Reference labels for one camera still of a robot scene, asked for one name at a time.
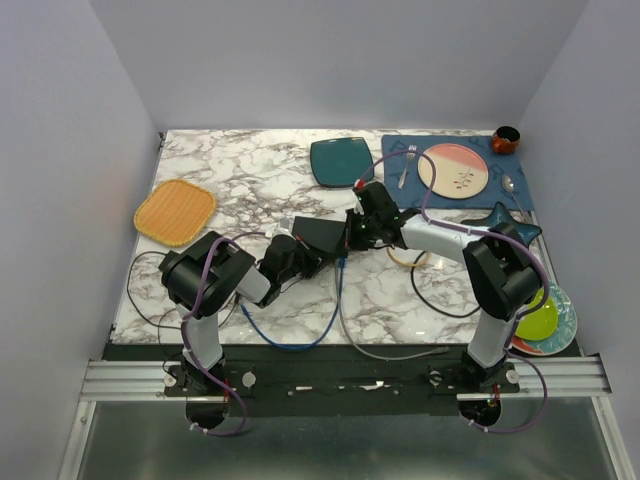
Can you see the silver fork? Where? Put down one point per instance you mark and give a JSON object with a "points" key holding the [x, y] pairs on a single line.
{"points": [[410, 155]]}

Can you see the teal square plate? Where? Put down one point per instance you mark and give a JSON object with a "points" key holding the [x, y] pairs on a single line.
{"points": [[340, 162]]}

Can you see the blue placemat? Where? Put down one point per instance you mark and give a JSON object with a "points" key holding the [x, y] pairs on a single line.
{"points": [[421, 175]]}

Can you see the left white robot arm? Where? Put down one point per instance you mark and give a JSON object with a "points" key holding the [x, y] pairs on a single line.
{"points": [[203, 277]]}

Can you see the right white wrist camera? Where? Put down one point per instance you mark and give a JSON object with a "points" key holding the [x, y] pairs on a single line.
{"points": [[358, 208]]}

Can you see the black network switch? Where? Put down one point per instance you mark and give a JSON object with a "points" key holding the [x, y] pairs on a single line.
{"points": [[322, 234]]}

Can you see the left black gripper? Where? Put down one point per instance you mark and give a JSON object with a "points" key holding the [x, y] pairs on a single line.
{"points": [[313, 261]]}

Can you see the orange woven tray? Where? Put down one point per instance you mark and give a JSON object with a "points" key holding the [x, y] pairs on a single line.
{"points": [[175, 213]]}

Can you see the red and teal plate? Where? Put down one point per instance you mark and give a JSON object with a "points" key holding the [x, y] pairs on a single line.
{"points": [[562, 336]]}

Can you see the brown lacquer cup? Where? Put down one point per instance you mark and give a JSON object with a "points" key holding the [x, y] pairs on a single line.
{"points": [[505, 140]]}

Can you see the lime green plate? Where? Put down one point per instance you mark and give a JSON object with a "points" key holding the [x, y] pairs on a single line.
{"points": [[540, 324]]}

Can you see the aluminium rail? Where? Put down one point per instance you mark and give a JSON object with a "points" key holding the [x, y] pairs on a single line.
{"points": [[257, 372]]}

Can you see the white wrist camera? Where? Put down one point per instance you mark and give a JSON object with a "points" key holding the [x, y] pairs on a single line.
{"points": [[358, 208], [281, 227]]}

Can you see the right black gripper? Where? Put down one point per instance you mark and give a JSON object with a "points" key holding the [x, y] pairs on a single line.
{"points": [[358, 244]]}

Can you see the silver spoon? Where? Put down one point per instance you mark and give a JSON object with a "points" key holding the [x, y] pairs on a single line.
{"points": [[508, 186]]}

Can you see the blue star-shaped dish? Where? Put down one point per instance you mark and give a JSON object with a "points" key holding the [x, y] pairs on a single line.
{"points": [[500, 214]]}

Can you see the pink and cream plate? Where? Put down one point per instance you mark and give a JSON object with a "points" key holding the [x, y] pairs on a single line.
{"points": [[461, 173]]}

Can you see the black mounting base plate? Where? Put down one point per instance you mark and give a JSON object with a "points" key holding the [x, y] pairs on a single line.
{"points": [[352, 404]]}

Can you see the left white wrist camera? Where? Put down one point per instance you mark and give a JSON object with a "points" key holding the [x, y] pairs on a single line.
{"points": [[281, 227]]}

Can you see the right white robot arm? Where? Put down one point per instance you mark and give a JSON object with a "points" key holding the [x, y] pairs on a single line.
{"points": [[507, 280]]}

